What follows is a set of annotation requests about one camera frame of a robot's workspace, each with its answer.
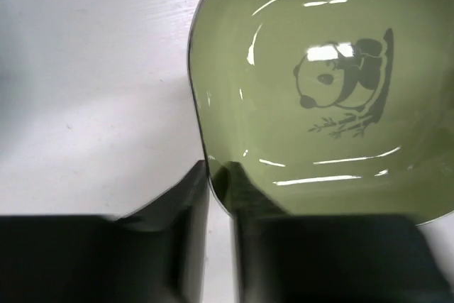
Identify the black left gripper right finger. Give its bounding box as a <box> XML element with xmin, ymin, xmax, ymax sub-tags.
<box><xmin>221</xmin><ymin>160</ymin><xmax>454</xmax><ymax>303</ymax></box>

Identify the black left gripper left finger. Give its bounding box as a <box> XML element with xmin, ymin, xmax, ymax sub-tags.
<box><xmin>1</xmin><ymin>161</ymin><xmax>209</xmax><ymax>302</ymax></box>

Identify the green plate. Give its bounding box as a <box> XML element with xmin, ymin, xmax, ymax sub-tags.
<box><xmin>188</xmin><ymin>0</ymin><xmax>453</xmax><ymax>223</ymax></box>

